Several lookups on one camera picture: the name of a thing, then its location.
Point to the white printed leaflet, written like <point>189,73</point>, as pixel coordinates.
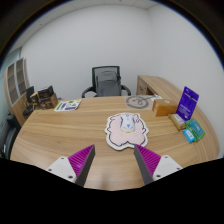
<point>68,105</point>

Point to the tan flat box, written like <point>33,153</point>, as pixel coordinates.
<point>177,121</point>

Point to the pink sheep-shaped mouse pad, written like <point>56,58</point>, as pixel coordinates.
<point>125,140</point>

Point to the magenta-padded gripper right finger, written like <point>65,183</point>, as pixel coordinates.
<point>165,166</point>

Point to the small dark box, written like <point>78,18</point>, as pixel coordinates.
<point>34,97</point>

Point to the wooden side desk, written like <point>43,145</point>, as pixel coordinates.
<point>156,85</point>

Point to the grey mesh office chair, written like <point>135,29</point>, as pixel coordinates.
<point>107,83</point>

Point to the green small box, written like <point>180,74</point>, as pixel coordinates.
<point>196,129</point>

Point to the wooden shelf cabinet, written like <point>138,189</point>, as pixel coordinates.
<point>16,86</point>

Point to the black chair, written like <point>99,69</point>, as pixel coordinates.
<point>30,93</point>

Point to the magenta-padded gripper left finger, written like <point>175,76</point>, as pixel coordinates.
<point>63,168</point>

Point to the orange cardboard box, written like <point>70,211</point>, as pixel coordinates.
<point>165,107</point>

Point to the black cardboard box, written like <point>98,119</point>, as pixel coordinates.
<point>45,92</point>

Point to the brown cardboard box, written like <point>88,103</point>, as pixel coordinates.
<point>49,102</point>

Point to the black sofa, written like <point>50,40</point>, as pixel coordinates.
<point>8,135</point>

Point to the purple upright package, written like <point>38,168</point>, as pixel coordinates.
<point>187,103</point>

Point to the white computer mouse blue accents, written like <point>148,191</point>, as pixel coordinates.
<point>127,123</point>

